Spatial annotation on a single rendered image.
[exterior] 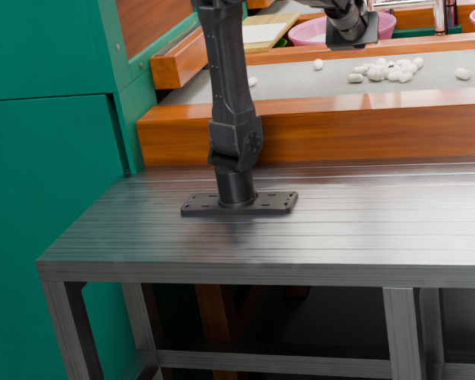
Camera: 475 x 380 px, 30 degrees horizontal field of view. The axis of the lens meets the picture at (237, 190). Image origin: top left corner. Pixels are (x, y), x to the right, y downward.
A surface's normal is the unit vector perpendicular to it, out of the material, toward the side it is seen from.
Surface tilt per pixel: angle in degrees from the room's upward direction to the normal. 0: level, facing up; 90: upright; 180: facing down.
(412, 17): 90
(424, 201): 0
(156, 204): 0
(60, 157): 90
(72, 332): 90
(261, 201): 0
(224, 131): 87
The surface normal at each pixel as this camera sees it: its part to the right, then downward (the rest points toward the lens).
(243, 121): 0.65, 0.20
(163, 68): -0.29, 0.42
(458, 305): -0.16, -0.90
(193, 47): 0.94, -0.02
